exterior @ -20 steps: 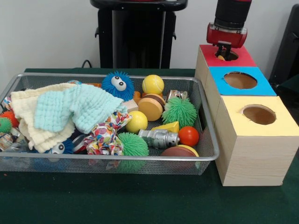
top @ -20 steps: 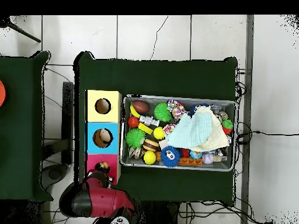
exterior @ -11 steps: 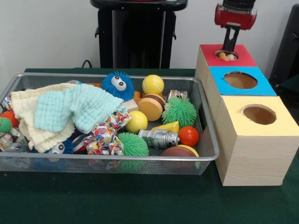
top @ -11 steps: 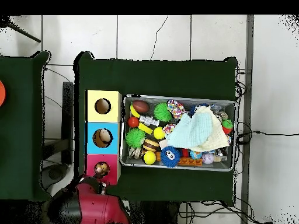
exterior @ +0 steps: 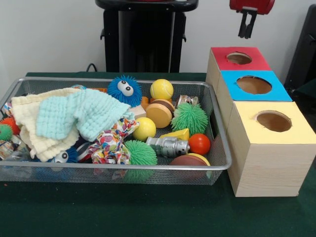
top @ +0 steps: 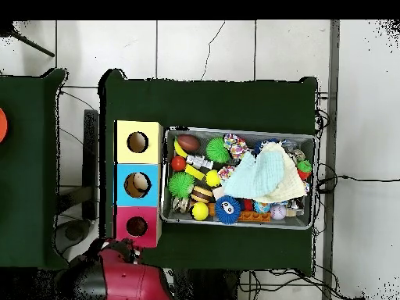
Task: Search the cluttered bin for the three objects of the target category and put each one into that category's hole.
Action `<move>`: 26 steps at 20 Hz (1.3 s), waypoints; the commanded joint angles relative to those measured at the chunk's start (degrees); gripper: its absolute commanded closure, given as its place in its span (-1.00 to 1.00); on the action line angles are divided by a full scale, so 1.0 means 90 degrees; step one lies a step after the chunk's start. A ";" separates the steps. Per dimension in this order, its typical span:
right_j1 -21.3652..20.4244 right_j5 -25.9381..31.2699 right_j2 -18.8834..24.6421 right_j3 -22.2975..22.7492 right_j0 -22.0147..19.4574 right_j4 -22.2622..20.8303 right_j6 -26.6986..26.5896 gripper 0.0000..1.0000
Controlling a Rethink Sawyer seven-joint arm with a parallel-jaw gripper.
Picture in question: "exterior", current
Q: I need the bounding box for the yellow tennis ball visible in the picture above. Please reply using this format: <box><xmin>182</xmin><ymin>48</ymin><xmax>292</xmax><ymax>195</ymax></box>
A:
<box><xmin>150</xmin><ymin>79</ymin><xmax>174</xmax><ymax>101</ymax></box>

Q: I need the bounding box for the toy hamburger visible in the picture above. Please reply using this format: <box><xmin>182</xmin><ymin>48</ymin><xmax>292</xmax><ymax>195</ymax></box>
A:
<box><xmin>145</xmin><ymin>98</ymin><xmax>175</xmax><ymax>129</ymax></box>

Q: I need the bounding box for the large blue fuzzy eyed ball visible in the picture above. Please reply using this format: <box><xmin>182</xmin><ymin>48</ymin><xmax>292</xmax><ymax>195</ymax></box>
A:
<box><xmin>107</xmin><ymin>75</ymin><xmax>143</xmax><ymax>108</ymax></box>

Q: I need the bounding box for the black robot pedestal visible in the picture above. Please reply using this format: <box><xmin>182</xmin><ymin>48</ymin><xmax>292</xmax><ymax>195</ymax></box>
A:
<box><xmin>95</xmin><ymin>0</ymin><xmax>199</xmax><ymax>73</ymax></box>

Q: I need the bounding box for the cream waffle cloth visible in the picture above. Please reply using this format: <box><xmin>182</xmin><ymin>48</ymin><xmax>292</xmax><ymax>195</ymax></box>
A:
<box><xmin>11</xmin><ymin>87</ymin><xmax>82</xmax><ymax>162</ymax></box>

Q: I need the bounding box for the red ball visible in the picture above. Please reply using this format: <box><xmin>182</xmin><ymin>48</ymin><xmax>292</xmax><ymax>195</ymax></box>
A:
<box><xmin>189</xmin><ymin>133</ymin><xmax>211</xmax><ymax>156</ymax></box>

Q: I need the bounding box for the light blue waffle cloth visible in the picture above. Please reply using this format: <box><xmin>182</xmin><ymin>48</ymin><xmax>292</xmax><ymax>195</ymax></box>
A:
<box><xmin>36</xmin><ymin>88</ymin><xmax>136</xmax><ymax>143</ymax></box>

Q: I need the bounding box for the silver toy robot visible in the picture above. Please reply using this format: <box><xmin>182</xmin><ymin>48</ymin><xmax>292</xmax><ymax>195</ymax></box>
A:
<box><xmin>145</xmin><ymin>136</ymin><xmax>191</xmax><ymax>158</ymax></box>

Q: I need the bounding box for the black panel stand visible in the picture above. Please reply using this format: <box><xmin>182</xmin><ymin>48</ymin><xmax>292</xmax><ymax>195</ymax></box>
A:
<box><xmin>283</xmin><ymin>3</ymin><xmax>316</xmax><ymax>99</ymax></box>

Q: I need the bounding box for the yellow smiley ball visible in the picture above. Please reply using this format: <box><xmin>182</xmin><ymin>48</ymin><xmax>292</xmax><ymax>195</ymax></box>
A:
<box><xmin>132</xmin><ymin>117</ymin><xmax>157</xmax><ymax>142</ymax></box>

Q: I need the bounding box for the green spiky puffer ball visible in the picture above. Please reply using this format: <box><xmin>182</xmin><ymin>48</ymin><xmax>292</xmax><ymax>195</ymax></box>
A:
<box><xmin>124</xmin><ymin>140</ymin><xmax>158</xmax><ymax>165</ymax></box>
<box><xmin>170</xmin><ymin>102</ymin><xmax>209</xmax><ymax>134</ymax></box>

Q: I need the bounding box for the wooden box with three holes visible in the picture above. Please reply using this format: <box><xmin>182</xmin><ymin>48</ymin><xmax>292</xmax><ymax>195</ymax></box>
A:
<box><xmin>205</xmin><ymin>46</ymin><xmax>316</xmax><ymax>198</ymax></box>

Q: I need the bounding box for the metal wire mesh bin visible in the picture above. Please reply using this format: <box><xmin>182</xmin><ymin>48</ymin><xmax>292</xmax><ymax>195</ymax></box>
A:
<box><xmin>0</xmin><ymin>76</ymin><xmax>233</xmax><ymax>186</ymax></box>

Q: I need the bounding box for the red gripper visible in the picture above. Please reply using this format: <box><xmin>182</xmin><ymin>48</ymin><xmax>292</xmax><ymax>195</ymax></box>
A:
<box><xmin>229</xmin><ymin>0</ymin><xmax>276</xmax><ymax>39</ymax></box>

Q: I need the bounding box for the dark green table cloth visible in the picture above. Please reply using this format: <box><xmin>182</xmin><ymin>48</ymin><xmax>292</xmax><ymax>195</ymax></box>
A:
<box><xmin>0</xmin><ymin>71</ymin><xmax>316</xmax><ymax>237</ymax></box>

